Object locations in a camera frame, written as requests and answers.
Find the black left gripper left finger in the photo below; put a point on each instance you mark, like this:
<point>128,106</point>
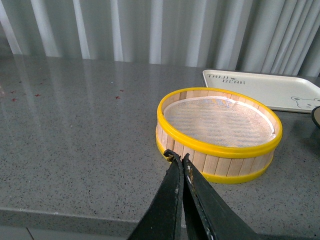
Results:
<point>162,220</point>

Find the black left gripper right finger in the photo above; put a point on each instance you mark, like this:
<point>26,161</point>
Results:
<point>207,216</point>

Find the beige plate with black rim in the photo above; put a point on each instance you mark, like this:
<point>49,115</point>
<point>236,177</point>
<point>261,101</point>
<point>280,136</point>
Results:
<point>315,116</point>

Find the cream rectangular bear tray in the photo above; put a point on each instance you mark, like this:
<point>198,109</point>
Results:
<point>280,93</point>

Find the yellow rimmed bamboo steamer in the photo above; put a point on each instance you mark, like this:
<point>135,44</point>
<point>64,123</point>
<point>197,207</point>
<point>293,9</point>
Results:
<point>218,164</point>

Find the white steamer liner paper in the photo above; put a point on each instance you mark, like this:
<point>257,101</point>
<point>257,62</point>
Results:
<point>220,121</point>

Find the grey pleated curtain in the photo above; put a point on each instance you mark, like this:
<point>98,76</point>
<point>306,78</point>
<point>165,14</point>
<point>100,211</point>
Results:
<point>262,36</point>

